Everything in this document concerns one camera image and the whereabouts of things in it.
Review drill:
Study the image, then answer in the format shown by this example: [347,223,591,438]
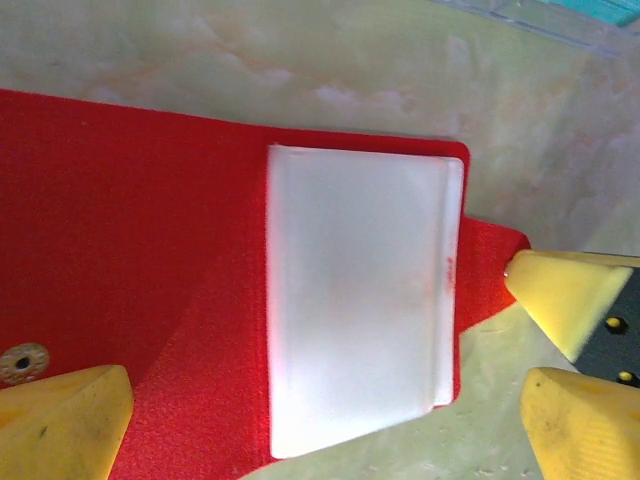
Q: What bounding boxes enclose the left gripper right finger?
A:
[519,366,640,480]

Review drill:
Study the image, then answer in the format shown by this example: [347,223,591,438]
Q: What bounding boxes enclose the group of blue packets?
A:
[428,0,640,59]

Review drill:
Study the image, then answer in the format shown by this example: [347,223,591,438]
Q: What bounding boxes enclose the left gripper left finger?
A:
[0,364,134,480]

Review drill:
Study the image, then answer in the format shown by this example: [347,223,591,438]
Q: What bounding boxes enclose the red card holder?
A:
[0,87,533,480]

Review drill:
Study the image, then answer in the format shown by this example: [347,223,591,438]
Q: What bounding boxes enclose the teal credit card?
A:
[562,0,640,27]

